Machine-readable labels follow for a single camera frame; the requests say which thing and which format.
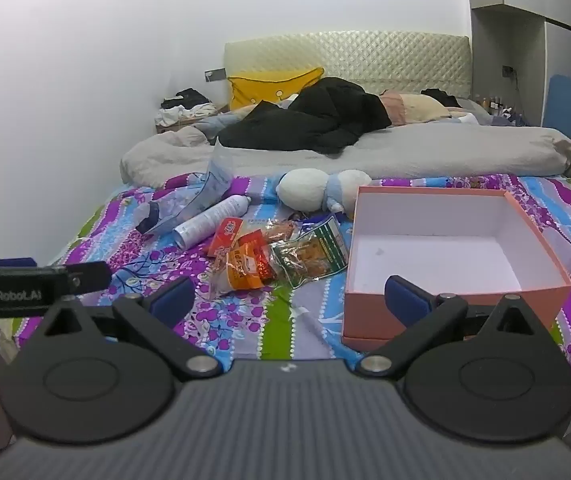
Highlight floral bed sheet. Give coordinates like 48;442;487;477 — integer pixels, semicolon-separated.
15;172;571;441

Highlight pink cardboard box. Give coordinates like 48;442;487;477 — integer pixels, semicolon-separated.
341;185;571;353

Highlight white spray can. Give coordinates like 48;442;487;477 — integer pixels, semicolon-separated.
172;194;252;249

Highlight red snack packet brown sticks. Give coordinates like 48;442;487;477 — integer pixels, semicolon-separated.
208;217;245;257

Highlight group of small bottles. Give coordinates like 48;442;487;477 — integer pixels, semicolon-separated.
474;94;527;127

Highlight yellow pillow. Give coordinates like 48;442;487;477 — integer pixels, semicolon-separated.
227;67;326;111

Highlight green and white snack packet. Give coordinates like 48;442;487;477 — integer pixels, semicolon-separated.
271;215;350;289

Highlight white and blue plush toy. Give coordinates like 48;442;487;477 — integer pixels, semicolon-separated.
274;168;373;217

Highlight black jacket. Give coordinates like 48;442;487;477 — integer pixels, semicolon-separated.
218;77;392;155

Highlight clear plastic pouch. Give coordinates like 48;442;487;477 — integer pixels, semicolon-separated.
135;140;236;234

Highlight grey duvet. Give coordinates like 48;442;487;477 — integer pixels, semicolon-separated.
119;122;571;187

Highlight pink and beige pillows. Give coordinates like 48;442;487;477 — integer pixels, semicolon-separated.
379;89;453;125

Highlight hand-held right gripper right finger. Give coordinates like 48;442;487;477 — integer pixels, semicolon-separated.
355;275;549;378

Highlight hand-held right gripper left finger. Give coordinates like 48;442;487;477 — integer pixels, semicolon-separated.
40;276;221;381

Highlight blue board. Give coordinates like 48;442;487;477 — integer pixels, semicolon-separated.
542;74;571;144

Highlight cream quilted headboard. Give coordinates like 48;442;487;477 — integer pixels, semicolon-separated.
224;30;471;111

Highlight pile of clothes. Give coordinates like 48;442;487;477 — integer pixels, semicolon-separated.
154;88;229;134

